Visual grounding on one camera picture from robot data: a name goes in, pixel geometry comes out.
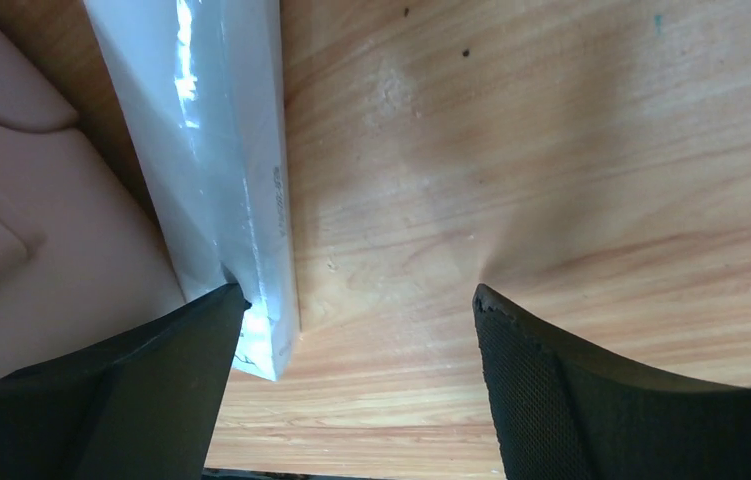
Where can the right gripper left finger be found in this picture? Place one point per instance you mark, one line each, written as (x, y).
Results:
(139, 405)

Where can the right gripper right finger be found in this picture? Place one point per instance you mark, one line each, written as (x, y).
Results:
(566, 408)

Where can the pink suitcase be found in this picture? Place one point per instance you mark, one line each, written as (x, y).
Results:
(79, 260)

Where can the white rectangular tube box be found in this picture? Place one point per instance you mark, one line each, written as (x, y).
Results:
(200, 85)

